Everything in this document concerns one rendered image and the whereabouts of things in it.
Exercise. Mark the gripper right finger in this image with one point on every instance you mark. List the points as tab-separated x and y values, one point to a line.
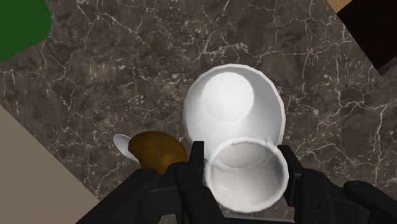
313	192

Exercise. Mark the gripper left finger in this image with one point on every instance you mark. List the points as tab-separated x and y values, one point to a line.
189	186

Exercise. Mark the green round object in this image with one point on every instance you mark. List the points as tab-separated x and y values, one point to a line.
18	24

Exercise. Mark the clear glass cup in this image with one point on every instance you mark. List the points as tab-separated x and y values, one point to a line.
246	189

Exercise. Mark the brown kiwi fruit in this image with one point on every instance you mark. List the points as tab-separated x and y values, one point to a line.
156	150

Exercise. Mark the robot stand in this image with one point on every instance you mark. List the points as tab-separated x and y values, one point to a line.
372	28

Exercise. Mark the white bowl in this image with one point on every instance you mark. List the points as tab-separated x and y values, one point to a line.
229	105

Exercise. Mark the white spoon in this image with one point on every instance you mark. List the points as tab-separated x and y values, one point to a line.
121	144

